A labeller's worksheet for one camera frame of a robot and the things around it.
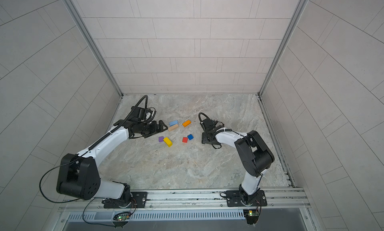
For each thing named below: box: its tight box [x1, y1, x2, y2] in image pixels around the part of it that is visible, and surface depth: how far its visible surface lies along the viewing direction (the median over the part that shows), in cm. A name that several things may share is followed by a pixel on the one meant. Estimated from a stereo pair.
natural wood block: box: [168, 124, 179, 132], surface depth 99 cm
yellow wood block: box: [163, 137, 173, 148], surface depth 91 cm
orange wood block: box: [182, 120, 192, 128], surface depth 101 cm
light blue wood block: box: [169, 120, 179, 127], surface depth 101 cm
